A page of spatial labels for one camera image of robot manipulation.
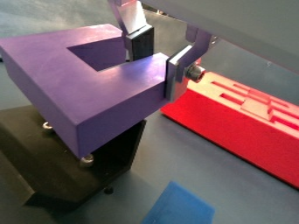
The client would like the purple U-shaped block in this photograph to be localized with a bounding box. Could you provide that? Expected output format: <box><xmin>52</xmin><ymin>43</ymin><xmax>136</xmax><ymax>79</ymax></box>
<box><xmin>0</xmin><ymin>24</ymin><xmax>167</xmax><ymax>158</ymax></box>

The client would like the red slotted board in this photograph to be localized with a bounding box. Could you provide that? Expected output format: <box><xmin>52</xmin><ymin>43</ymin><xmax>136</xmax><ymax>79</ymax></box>
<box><xmin>162</xmin><ymin>72</ymin><xmax>299</xmax><ymax>190</ymax></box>

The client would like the blue U-shaped block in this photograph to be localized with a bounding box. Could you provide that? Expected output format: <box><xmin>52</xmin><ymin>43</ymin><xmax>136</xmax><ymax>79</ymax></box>
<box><xmin>142</xmin><ymin>181</ymin><xmax>215</xmax><ymax>224</ymax></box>

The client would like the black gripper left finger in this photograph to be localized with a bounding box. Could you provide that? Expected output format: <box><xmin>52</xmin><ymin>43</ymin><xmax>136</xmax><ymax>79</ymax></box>
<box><xmin>107</xmin><ymin>0</ymin><xmax>155</xmax><ymax>61</ymax></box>

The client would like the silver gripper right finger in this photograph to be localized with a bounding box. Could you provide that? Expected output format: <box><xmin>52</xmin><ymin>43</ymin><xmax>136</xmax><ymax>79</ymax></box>
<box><xmin>164</xmin><ymin>24</ymin><xmax>211</xmax><ymax>102</ymax></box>

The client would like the black angle fixture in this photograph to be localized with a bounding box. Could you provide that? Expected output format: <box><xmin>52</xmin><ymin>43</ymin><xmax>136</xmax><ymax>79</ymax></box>
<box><xmin>0</xmin><ymin>106</ymin><xmax>146</xmax><ymax>212</ymax></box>

